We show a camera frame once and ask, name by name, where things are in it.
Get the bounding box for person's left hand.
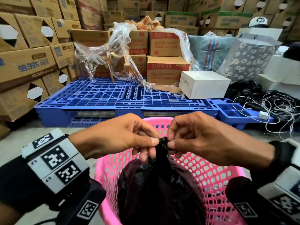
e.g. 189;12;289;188
68;113;162;162

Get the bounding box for clear plastic wrap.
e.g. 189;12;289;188
74;22;202;92

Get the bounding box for small blue plastic pallet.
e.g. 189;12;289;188
214;98;275;130

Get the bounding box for white cap with black logo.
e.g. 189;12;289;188
248;16;269;28

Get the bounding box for person's right hand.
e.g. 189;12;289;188
167;112;276;170

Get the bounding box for right wrist marker band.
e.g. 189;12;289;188
249;138;300;216

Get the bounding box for flat brown cardboard piece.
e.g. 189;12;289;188
152;83;182;93

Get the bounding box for white foam box stack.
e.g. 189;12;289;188
254;44;300;100

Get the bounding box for person's left forearm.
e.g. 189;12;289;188
0;202;23;225

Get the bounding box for stack of green label boxes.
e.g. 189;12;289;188
75;0;300;43

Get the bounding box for pink plastic mesh basket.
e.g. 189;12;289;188
94;117;249;225

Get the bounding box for torn cardboard scraps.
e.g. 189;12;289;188
124;16;164;31

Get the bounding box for large blue plastic pallet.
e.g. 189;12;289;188
33;77;220;128

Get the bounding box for black trash bag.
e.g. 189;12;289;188
117;137;207;225

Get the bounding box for left wrist marker band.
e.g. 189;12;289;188
0;128;91;213

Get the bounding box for stack of brown cardboard boxes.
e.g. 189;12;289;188
0;0;81;138

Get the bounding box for tangled white cord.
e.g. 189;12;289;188
232;92;300;141

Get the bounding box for grey daisy print bag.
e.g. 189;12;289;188
215;32;283;85

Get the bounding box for black fabric bundle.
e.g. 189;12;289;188
282;41;300;62

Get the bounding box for stack of red label boxes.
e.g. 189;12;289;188
70;29;191;87

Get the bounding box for wrist marker band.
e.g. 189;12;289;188
249;138;300;216
0;128;91;213

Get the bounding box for teal striped woven sack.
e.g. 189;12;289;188
188;31;236;73

